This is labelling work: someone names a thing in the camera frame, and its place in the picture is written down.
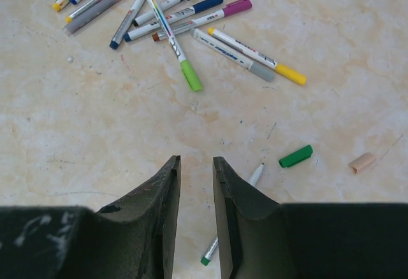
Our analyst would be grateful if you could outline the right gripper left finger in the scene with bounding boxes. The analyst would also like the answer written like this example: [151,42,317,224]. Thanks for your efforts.
[1,155,181,278]

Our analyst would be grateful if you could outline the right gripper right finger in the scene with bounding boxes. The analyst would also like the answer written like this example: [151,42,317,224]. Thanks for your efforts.
[213,157,407,278]

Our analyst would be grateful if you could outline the green end marker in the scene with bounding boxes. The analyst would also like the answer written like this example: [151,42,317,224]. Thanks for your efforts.
[200,163,265,266]

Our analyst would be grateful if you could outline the dark green marker cap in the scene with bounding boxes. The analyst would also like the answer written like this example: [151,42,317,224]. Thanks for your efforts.
[279,145,313,168]

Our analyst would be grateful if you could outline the beige marker cap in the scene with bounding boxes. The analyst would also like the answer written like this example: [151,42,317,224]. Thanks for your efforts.
[348,152,376,174]

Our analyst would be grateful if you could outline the grey cap marker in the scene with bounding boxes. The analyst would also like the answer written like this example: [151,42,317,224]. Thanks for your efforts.
[189,28,274,82]

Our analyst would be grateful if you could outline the yellow cap white marker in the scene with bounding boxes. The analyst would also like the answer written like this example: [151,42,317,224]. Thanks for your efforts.
[208,27,307,85]

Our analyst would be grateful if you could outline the light green cap marker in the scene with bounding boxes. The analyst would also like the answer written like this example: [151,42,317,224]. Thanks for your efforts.
[147,0,203,92]

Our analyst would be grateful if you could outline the grey translucent pen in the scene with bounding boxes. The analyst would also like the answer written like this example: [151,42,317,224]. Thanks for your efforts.
[63,0,120,36]

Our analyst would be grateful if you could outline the magenta cap marker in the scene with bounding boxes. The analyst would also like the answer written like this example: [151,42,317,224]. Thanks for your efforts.
[171,0,252,35]

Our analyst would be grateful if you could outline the dark blue cap marker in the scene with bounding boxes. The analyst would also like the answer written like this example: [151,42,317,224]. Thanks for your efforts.
[123,0,224,42]

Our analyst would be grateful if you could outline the blue cap long marker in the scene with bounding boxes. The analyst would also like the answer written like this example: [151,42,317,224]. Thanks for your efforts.
[109,0,145,50]

